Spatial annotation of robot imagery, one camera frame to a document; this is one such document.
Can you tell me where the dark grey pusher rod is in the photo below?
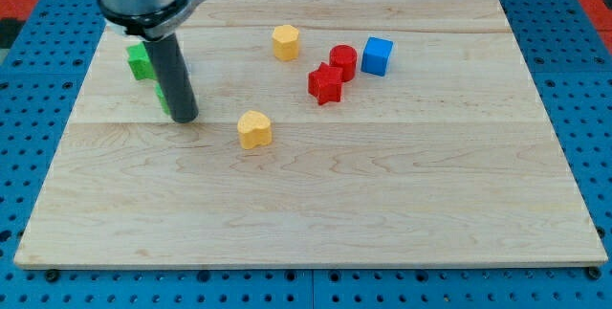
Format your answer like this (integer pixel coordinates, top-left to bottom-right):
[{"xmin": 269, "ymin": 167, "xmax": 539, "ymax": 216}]
[{"xmin": 144, "ymin": 33, "xmax": 199, "ymax": 123}]

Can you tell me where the light wooden board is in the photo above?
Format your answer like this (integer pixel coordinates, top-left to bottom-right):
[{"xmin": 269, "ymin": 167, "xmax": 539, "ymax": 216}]
[{"xmin": 14, "ymin": 0, "xmax": 607, "ymax": 270}]

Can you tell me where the green block behind rod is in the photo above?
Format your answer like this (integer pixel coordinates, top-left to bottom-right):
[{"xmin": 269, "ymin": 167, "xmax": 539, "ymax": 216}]
[{"xmin": 154, "ymin": 83, "xmax": 170, "ymax": 116}]

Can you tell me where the green star block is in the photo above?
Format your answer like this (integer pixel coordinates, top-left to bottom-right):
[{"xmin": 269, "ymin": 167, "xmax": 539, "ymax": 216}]
[{"xmin": 126, "ymin": 42, "xmax": 157, "ymax": 80}]

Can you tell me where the yellow heart block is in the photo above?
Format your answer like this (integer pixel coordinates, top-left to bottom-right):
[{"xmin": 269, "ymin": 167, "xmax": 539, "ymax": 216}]
[{"xmin": 237, "ymin": 110, "xmax": 273, "ymax": 149}]

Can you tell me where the red star block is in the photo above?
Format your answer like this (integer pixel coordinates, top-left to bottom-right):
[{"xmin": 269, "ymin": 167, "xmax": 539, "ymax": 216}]
[{"xmin": 308, "ymin": 62, "xmax": 343, "ymax": 105}]

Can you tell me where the red cylinder block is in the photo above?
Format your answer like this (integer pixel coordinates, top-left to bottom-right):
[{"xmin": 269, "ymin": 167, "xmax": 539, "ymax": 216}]
[{"xmin": 329, "ymin": 44, "xmax": 358, "ymax": 82}]

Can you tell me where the yellow hexagon block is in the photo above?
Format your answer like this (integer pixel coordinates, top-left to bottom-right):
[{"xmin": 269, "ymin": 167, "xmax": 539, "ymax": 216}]
[{"xmin": 272, "ymin": 25, "xmax": 300, "ymax": 61}]

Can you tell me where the blue cube block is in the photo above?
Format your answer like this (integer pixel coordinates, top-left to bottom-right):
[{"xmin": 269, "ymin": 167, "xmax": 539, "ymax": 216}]
[{"xmin": 361, "ymin": 37, "xmax": 394, "ymax": 77}]

